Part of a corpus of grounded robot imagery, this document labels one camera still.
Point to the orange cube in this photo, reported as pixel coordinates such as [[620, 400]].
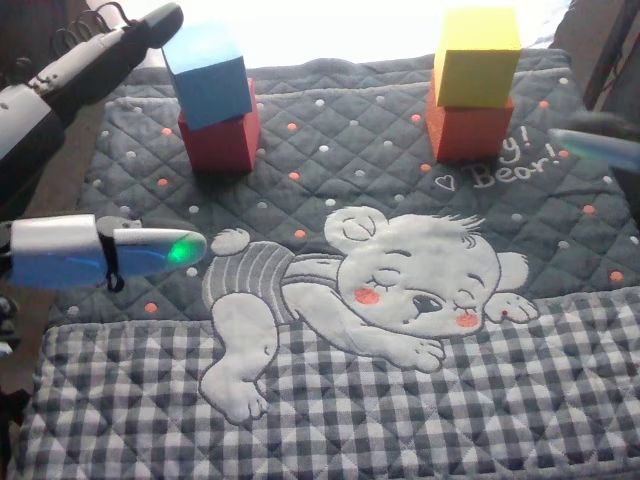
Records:
[[472, 132]]

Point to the red cube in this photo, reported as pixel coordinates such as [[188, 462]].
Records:
[[225, 145]]

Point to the yellow cube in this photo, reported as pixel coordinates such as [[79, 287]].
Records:
[[477, 75]]

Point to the light blue cube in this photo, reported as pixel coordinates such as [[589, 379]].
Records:
[[210, 85]]

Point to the dark metal frame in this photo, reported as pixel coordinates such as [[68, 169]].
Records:
[[607, 55]]

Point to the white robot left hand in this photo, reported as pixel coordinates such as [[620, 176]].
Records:
[[20, 115]]

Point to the grey quilt with bear print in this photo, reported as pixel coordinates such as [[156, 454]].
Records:
[[350, 390]]

